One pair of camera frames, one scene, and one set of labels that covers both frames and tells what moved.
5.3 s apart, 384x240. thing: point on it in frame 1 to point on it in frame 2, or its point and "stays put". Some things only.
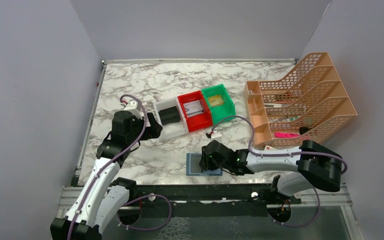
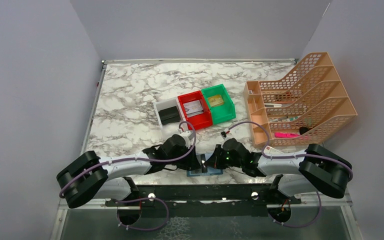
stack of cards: [193, 108] stays put
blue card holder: [193, 168] stays put
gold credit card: [216, 100] stays put
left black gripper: [151, 129] to [193, 160]
